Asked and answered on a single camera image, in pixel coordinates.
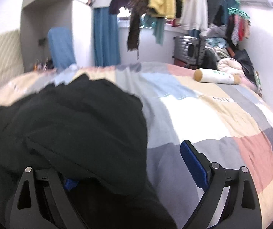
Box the teal hanging garment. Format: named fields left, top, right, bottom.
left=142, top=14, right=166, bottom=46

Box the grey wall cabinet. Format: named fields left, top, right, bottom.
left=20, top=0, right=94, bottom=72

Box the patchwork pastel quilt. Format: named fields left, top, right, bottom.
left=0, top=62, right=273, bottom=228

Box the pile of clothes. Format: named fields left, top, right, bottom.
left=200, top=24, right=261, bottom=94

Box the black jacket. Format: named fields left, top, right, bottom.
left=0, top=75, right=176, bottom=228

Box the blue window curtain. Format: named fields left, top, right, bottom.
left=93, top=7, right=120, bottom=67

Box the white air conditioner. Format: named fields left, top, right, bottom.
left=240, top=0, right=273, bottom=9

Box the white hooded sweatshirt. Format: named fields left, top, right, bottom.
left=180, top=0, right=208, bottom=31

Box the brown plaid scarf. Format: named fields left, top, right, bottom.
left=127, top=0, right=149, bottom=51

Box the grey hard-shell suitcase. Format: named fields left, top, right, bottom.
left=173, top=36, right=206, bottom=66

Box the teal clip hanger with socks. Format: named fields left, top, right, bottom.
left=226, top=7, right=251, bottom=46

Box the cream cylindrical bolster pillow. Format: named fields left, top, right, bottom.
left=193, top=68, right=242, bottom=85

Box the cream quilted headboard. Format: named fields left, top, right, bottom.
left=0, top=30, right=25, bottom=87

